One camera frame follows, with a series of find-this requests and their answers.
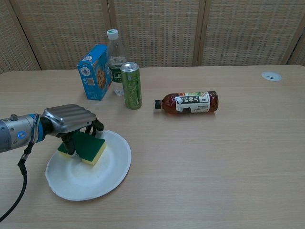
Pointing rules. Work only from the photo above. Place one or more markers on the blue cookie box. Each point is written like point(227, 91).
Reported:
point(91, 78)

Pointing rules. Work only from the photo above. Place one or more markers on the woven wooden folding screen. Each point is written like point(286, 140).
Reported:
point(157, 31)

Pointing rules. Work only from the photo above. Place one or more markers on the green drink can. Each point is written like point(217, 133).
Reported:
point(131, 88)

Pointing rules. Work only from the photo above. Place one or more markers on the white paper plate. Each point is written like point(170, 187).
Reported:
point(95, 181)

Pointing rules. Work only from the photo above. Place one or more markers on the brown tea bottle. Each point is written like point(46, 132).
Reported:
point(190, 102)

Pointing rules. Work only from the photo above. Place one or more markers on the clear plastic water bottle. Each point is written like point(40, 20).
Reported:
point(115, 51)

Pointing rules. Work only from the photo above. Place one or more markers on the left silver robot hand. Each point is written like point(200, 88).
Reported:
point(69, 117)

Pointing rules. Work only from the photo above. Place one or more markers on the green yellow sponge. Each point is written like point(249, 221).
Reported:
point(89, 145)

